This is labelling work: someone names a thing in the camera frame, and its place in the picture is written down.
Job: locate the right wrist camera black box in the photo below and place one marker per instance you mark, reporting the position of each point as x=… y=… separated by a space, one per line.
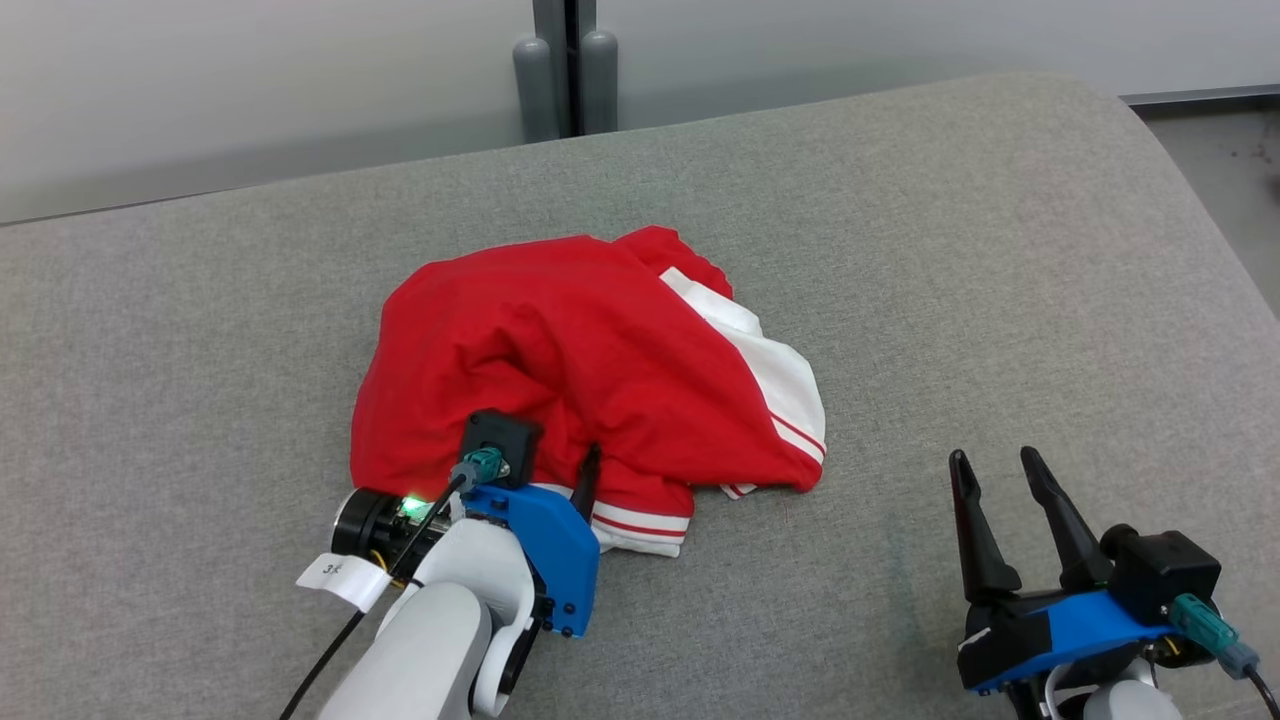
x=1165 y=575

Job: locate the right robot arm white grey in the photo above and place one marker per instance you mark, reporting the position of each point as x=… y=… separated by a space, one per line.
x=1110 y=700

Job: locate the dark grey vertical wall frame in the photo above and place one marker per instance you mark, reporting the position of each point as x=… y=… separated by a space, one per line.
x=570 y=50

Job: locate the grey fabric sofa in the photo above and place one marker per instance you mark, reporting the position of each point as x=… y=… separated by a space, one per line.
x=200 y=350

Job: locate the red basketball jersey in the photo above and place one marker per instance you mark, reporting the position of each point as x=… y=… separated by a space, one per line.
x=560 y=350

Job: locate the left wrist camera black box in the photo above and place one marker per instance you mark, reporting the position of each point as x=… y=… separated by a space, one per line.
x=505 y=435

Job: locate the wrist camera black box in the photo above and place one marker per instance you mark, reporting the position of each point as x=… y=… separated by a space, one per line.
x=1165 y=575
x=505 y=435

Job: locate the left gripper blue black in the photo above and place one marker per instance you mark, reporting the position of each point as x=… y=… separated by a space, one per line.
x=555 y=560

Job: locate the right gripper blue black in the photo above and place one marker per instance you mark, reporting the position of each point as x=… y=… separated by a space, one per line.
x=1070 y=630

